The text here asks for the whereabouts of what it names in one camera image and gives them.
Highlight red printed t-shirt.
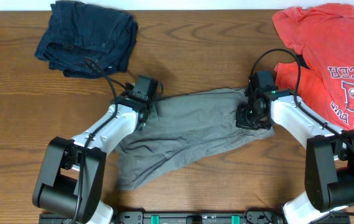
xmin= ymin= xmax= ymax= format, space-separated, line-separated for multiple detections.
xmin=272 ymin=3 xmax=354 ymax=129

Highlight folded dark navy garment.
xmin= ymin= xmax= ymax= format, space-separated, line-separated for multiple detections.
xmin=34 ymin=1 xmax=138 ymax=79

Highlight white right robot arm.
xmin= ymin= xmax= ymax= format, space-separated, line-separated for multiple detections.
xmin=236 ymin=88 xmax=354 ymax=223

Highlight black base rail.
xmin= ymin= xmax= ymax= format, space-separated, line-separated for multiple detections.
xmin=38 ymin=210 xmax=351 ymax=224

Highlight grey shorts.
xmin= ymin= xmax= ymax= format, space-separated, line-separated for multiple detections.
xmin=115 ymin=88 xmax=274 ymax=190

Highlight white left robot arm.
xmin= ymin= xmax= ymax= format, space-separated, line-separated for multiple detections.
xmin=32 ymin=91 xmax=152 ymax=223

